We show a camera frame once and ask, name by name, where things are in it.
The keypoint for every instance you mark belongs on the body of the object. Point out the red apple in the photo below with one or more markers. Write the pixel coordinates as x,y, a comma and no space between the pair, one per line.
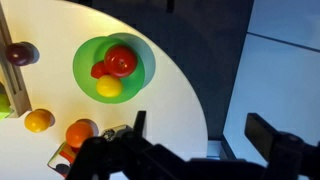
120,61

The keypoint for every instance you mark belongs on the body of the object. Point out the yellow lemon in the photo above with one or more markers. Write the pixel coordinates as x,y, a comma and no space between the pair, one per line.
109,86

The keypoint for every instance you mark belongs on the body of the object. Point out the dark purple round fruit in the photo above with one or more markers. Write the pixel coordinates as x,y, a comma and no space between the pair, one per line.
19,54

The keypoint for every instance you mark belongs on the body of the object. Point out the green translucent plastic bowl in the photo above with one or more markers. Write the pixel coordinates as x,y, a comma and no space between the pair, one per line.
83,75

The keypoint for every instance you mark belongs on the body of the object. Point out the colourful picture cube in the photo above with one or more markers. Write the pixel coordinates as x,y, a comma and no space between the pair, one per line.
61,158

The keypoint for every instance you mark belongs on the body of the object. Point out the black green checkered cube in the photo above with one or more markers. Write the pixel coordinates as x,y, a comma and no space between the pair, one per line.
113,131

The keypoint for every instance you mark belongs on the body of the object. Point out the wooden block tray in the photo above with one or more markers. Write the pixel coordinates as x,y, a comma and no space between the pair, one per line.
16,93

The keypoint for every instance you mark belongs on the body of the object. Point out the yellow orange round fruit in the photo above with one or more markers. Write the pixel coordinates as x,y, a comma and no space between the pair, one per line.
37,121

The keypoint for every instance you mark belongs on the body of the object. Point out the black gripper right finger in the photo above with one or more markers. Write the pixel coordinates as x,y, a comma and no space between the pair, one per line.
261,136

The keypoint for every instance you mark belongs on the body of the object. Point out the lime green block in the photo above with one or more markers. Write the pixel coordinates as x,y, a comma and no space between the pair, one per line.
4,104

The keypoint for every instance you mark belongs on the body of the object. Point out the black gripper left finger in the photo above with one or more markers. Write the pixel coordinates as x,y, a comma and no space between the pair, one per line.
140,123

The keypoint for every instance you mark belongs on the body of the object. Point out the small red fruit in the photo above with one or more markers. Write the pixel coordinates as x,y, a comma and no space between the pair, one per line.
97,70

